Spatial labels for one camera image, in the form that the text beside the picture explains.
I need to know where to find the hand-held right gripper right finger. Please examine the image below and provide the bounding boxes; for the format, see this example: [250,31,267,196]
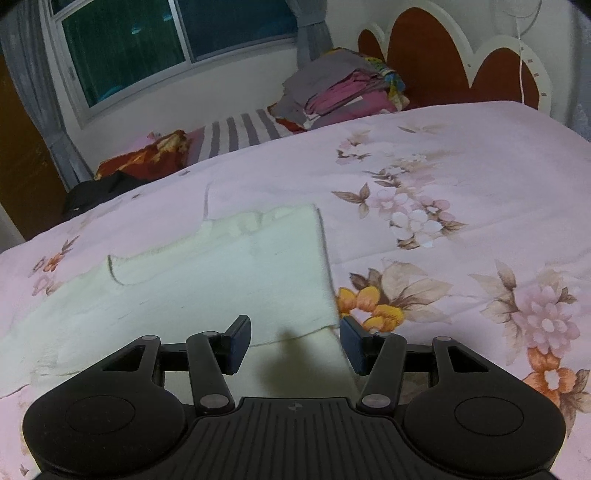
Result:
[339,316,486,415]

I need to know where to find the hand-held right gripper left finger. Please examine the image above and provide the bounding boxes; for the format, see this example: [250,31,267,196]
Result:
[98,315,253,415]

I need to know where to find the white knit garment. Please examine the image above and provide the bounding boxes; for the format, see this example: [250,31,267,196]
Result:
[0,203,359,403]

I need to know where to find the pile of folded clothes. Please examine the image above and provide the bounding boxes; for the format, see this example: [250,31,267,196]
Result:
[268,50,411,134]

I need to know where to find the pink floral bedsheet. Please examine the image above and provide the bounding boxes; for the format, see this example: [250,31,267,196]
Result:
[0,99,591,480]

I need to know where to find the black cloth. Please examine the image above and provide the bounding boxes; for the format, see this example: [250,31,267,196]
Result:
[62,171,152,220]

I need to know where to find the red floral cloth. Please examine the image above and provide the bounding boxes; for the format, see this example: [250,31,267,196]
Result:
[94,129,193,182]

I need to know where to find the grey striped cloth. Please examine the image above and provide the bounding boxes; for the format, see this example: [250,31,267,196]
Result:
[198,109,283,160]

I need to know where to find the brown wooden door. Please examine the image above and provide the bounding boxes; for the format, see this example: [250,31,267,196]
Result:
[0,50,70,241]

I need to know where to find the grey curtain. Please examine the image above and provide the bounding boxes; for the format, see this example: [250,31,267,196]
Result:
[0,0,94,182]
[283,0,334,77]

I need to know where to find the window with white frame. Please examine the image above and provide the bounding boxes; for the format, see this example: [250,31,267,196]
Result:
[48,0,300,123]

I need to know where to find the white cable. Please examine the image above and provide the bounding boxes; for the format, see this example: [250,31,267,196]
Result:
[516,17,528,108]

